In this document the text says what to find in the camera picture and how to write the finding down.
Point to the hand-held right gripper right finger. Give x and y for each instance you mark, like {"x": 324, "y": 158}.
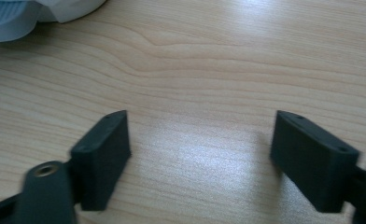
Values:
{"x": 312, "y": 168}

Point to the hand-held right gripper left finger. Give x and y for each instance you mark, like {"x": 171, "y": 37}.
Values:
{"x": 101, "y": 161}

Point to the white blue face mask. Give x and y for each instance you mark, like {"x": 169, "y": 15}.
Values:
{"x": 13, "y": 18}

